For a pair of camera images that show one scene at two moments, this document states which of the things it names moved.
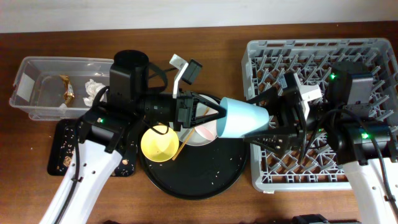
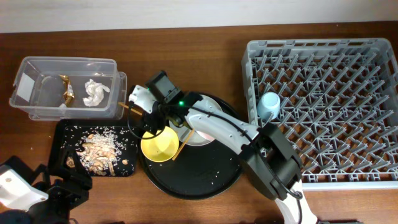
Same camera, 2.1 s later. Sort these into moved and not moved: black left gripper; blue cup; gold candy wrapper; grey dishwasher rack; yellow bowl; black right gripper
Moved: black left gripper; black right gripper; blue cup
Not moved: gold candy wrapper; grey dishwasher rack; yellow bowl
